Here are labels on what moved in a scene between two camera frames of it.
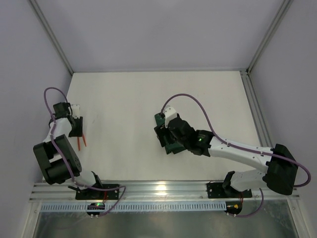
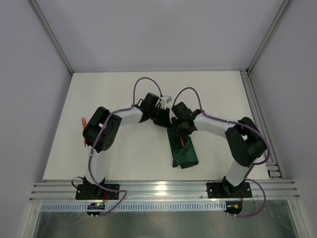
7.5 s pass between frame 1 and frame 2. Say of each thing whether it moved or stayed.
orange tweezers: moved
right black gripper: moved
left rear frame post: stayed
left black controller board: stayed
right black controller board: stayed
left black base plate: stayed
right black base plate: stayed
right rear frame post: stayed
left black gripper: moved
